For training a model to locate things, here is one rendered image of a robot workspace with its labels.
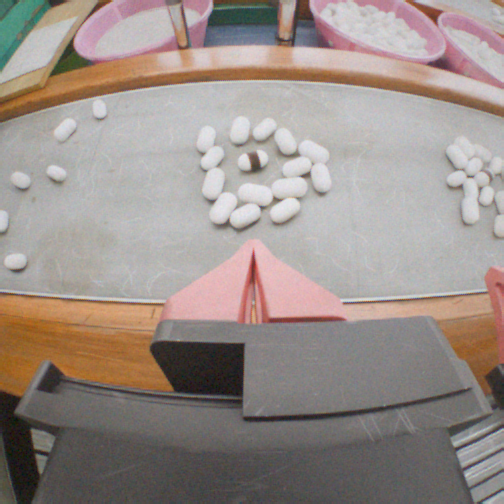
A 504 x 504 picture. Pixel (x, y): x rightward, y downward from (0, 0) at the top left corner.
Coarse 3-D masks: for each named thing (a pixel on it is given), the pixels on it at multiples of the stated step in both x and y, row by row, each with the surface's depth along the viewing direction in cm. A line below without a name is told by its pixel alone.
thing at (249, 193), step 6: (246, 186) 24; (252, 186) 24; (258, 186) 24; (264, 186) 24; (240, 192) 24; (246, 192) 23; (252, 192) 23; (258, 192) 23; (264, 192) 23; (270, 192) 24; (240, 198) 24; (246, 198) 24; (252, 198) 24; (258, 198) 24; (264, 198) 23; (270, 198) 24; (258, 204) 24; (264, 204) 24
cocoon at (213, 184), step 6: (216, 168) 24; (210, 174) 24; (216, 174) 24; (222, 174) 24; (210, 180) 24; (216, 180) 24; (222, 180) 24; (204, 186) 24; (210, 186) 24; (216, 186) 24; (222, 186) 25; (204, 192) 24; (210, 192) 24; (216, 192) 24; (210, 198) 24; (216, 198) 25
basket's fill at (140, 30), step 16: (144, 16) 36; (160, 16) 36; (192, 16) 36; (112, 32) 35; (128, 32) 35; (144, 32) 35; (160, 32) 34; (96, 48) 35; (112, 48) 35; (128, 48) 33
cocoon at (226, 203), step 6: (222, 198) 23; (228, 198) 23; (234, 198) 24; (216, 204) 23; (222, 204) 23; (228, 204) 23; (234, 204) 24; (210, 210) 24; (216, 210) 23; (222, 210) 23; (228, 210) 23; (210, 216) 23; (216, 216) 23; (222, 216) 23; (228, 216) 24; (216, 222) 24; (222, 222) 24
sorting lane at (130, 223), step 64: (0, 128) 30; (128, 128) 28; (192, 128) 28; (320, 128) 28; (384, 128) 28; (448, 128) 28; (0, 192) 26; (64, 192) 26; (128, 192) 26; (192, 192) 26; (320, 192) 26; (384, 192) 26; (448, 192) 26; (0, 256) 24; (64, 256) 24; (128, 256) 24; (192, 256) 24; (320, 256) 24; (384, 256) 24; (448, 256) 24
